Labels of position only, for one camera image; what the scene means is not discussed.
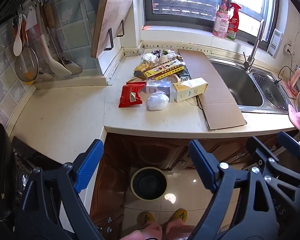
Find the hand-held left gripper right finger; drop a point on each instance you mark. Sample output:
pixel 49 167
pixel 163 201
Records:
pixel 201 165

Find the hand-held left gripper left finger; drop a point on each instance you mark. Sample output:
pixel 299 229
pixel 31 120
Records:
pixel 90 165

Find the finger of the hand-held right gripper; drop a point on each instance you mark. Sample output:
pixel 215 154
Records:
pixel 290 143
pixel 260 152

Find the round trash bin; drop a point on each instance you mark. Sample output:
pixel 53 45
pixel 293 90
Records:
pixel 148 183

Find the white and yellow carton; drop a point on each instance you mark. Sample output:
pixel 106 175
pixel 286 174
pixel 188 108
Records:
pixel 190 88

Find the white plastic bag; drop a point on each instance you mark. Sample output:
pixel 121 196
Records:
pixel 158 100

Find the red snack packet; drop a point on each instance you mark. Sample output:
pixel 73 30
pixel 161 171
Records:
pixel 130 95

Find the white milk carton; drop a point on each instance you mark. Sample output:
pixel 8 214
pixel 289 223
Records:
pixel 157 87

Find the dark green box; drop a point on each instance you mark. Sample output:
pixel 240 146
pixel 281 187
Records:
pixel 185 75

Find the long yellow box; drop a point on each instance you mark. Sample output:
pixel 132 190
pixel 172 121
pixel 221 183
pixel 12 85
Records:
pixel 165 70

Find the yellow snack bag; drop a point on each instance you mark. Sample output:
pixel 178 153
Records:
pixel 141 70

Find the tomato print packet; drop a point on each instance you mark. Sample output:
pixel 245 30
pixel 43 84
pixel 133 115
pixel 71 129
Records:
pixel 168 51

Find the white paper bag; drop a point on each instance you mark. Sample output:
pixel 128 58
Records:
pixel 151 58

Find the silver foil wrapper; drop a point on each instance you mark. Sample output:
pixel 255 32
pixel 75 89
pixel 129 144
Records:
pixel 155 52

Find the pink plastic rack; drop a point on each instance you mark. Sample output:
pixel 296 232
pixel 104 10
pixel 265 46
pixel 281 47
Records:
pixel 296 115

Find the yellow slipper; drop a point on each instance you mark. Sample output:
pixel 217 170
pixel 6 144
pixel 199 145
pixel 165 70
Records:
pixel 146 220
pixel 178 215

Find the brown cardboard sheet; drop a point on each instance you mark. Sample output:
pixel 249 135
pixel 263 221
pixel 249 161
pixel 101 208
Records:
pixel 215 105

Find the foil lined gas stove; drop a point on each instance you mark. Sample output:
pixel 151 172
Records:
pixel 27 155

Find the stainless steel sink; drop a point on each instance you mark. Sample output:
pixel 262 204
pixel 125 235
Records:
pixel 240 87

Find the black wok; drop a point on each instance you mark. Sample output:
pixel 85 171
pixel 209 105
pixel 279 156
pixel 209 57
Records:
pixel 0 167

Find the white plastic spatula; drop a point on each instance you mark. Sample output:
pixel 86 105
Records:
pixel 61 67

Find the steel faucet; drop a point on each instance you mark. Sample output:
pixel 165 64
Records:
pixel 256 42

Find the metal mesh strainer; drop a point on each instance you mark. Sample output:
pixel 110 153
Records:
pixel 27 65

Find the patterned sealing tape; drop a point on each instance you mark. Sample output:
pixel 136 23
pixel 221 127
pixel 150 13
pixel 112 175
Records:
pixel 165 45

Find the black cutting board rack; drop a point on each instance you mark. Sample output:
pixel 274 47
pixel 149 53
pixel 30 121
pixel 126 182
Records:
pixel 111 40

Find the red spray bottle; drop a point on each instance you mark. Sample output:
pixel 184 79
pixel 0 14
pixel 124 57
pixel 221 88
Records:
pixel 234 22

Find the pink soap refill pouch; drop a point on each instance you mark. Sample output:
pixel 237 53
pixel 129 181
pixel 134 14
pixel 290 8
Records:
pixel 221 25

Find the white plastic spoon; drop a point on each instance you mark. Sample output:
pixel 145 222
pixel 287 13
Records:
pixel 17 47

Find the wooden cutting board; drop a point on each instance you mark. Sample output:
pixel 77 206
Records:
pixel 112 17

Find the white plastic scraper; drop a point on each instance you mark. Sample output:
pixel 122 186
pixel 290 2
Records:
pixel 32 17

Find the wall socket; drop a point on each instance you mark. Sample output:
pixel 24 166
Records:
pixel 288 49

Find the white wall box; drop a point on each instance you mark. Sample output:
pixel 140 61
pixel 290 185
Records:
pixel 275 42

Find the utensil hanging rail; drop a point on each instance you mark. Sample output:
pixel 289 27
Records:
pixel 15 11

